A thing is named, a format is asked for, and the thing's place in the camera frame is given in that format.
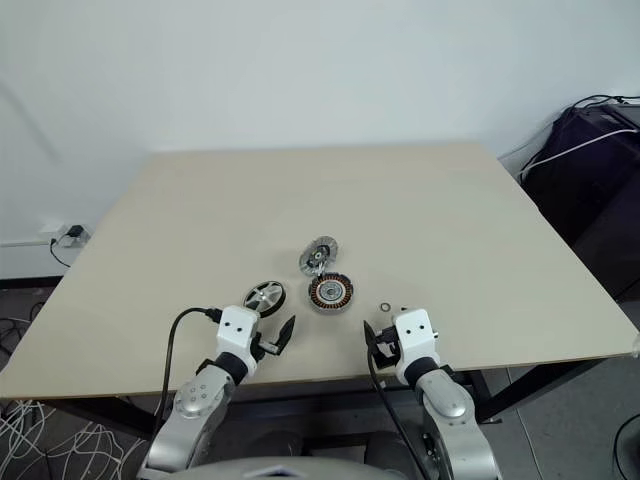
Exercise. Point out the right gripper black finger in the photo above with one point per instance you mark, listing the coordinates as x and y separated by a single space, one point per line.
369 336
401 308

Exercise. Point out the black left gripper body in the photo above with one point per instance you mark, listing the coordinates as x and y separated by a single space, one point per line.
261 346

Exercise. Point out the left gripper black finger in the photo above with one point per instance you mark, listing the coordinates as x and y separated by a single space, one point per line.
286 332

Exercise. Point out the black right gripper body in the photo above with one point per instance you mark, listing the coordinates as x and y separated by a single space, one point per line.
386 346

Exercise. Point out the black silver-spoked motor rotor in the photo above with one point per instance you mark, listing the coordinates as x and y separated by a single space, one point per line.
265 298

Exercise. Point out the copper wound motor stator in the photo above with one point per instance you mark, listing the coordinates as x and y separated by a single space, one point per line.
331 295

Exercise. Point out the silver motor end cap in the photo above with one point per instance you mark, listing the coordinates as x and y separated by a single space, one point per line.
320 255

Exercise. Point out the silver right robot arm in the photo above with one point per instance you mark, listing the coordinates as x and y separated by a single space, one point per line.
445 395

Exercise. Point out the grey robot torso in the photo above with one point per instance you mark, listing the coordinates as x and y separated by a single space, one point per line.
280 470

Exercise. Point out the black cabinet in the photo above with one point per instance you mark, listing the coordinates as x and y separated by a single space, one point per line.
585 200

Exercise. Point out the black plug adapter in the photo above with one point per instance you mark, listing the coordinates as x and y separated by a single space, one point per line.
76 231

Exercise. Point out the clear table corner guard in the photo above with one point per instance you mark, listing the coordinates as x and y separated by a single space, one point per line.
636 345

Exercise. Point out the black round floor base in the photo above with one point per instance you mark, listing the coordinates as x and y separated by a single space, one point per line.
627 450

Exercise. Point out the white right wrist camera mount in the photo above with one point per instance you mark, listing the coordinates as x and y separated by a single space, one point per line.
415 332

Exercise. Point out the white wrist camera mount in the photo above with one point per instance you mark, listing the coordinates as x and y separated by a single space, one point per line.
415 332
237 331

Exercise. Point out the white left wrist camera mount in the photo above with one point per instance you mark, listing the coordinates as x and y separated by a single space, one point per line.
237 331

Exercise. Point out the black table frame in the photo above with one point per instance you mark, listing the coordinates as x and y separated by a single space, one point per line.
110 415

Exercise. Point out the white wall socket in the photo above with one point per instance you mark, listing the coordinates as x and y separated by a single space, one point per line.
56 231

